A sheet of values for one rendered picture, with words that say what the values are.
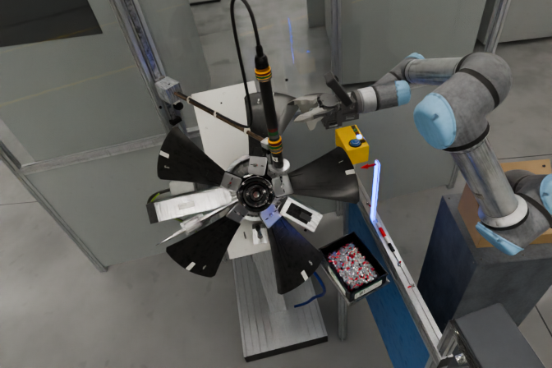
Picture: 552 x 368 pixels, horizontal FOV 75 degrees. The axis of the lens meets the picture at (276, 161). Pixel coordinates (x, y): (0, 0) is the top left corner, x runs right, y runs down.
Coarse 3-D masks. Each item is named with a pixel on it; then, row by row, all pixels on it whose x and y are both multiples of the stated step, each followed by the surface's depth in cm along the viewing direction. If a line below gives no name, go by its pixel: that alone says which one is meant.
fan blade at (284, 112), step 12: (252, 96) 128; (276, 96) 123; (288, 96) 121; (252, 108) 128; (276, 108) 122; (288, 108) 120; (264, 120) 124; (288, 120) 120; (264, 132) 123; (252, 144) 126; (264, 156) 121
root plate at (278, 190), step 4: (284, 176) 128; (272, 180) 127; (276, 180) 127; (284, 180) 127; (288, 180) 127; (276, 184) 126; (280, 184) 126; (284, 184) 125; (288, 184) 125; (276, 188) 124; (280, 188) 124; (284, 188) 124; (288, 188) 124; (276, 192) 123; (280, 192) 123; (284, 192) 123; (288, 192) 122; (292, 192) 122
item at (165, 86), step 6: (162, 78) 149; (168, 78) 149; (156, 84) 146; (162, 84) 146; (168, 84) 145; (174, 84) 144; (162, 90) 145; (168, 90) 143; (174, 90) 145; (180, 90) 147; (162, 96) 148; (168, 96) 144; (174, 96) 146; (168, 102) 147; (174, 102) 147
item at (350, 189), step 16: (320, 160) 129; (336, 160) 128; (288, 176) 127; (304, 176) 126; (320, 176) 125; (336, 176) 124; (352, 176) 124; (304, 192) 121; (320, 192) 121; (336, 192) 121; (352, 192) 122
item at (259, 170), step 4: (252, 156) 126; (256, 156) 125; (252, 160) 126; (256, 160) 125; (260, 160) 123; (264, 160) 122; (260, 164) 123; (264, 164) 121; (248, 168) 127; (252, 168) 125; (256, 168) 124; (260, 168) 122; (264, 168) 121; (248, 172) 127; (252, 172) 125; (256, 172) 124; (260, 172) 122; (264, 172) 121
